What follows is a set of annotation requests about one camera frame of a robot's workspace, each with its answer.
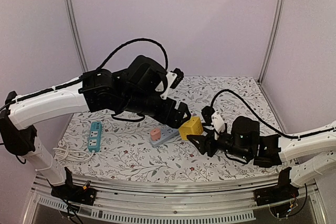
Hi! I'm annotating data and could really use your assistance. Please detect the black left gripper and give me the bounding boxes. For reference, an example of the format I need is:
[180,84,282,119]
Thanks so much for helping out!
[120,90,192,129]

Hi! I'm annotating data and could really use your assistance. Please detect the yellow cube plug adapter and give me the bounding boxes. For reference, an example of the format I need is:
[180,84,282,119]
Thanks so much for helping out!
[179,116,204,140]

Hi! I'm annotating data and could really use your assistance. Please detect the light blue power strip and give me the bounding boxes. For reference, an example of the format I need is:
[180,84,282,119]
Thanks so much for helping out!
[149,126,179,147]

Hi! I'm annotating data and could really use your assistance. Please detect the pink cube plug adapter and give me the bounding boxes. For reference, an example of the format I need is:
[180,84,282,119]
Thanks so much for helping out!
[150,128,161,141]

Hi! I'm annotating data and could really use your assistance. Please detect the teal white power strip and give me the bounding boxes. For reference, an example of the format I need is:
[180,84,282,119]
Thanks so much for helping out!
[88,122,102,153]

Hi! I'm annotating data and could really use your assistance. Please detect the white cord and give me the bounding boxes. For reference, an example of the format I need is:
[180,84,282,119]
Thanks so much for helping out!
[53,140,95,163]

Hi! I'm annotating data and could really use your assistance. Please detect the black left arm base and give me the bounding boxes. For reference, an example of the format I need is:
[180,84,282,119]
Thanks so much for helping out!
[50,167,97,206]

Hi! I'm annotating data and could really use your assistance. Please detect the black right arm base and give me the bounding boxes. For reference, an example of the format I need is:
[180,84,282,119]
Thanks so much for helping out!
[253,167,299,218]

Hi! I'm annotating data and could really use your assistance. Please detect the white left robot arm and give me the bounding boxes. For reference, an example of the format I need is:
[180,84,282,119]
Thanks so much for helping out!
[1,55,191,200]

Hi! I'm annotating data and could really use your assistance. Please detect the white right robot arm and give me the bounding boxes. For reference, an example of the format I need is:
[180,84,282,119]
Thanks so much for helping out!
[187,114,335,201]

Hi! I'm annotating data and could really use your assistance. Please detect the floral patterned table mat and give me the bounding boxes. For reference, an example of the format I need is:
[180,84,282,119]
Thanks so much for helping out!
[55,77,287,183]

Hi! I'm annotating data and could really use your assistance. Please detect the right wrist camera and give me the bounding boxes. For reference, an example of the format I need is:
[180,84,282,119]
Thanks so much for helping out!
[201,106,227,140]

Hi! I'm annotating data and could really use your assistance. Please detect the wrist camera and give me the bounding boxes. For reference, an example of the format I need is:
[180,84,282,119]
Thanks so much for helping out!
[201,106,227,140]
[155,68,184,100]

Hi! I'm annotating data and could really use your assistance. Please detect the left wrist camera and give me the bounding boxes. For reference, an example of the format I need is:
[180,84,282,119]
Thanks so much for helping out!
[155,68,184,100]

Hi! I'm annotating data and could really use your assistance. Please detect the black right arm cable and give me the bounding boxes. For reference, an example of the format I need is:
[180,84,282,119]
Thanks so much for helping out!
[211,89,336,140]

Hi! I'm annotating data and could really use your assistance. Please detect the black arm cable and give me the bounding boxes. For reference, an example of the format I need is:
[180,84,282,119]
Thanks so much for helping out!
[96,38,169,71]
[211,89,336,140]

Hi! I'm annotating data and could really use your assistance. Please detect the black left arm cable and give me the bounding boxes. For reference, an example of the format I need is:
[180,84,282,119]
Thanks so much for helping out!
[96,38,169,71]

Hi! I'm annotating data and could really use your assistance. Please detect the aluminium front rail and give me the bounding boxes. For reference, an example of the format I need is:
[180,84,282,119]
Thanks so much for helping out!
[22,174,323,224]

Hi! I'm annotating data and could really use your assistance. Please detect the right aluminium frame post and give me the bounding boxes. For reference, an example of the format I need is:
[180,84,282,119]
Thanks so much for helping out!
[257,0,285,86]

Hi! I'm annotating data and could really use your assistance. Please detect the aluminium frame post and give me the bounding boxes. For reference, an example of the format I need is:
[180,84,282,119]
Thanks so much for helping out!
[257,0,285,86]
[64,0,89,73]

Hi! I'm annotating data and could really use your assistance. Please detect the left aluminium frame post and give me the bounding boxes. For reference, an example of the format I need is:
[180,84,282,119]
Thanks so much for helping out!
[64,0,89,73]

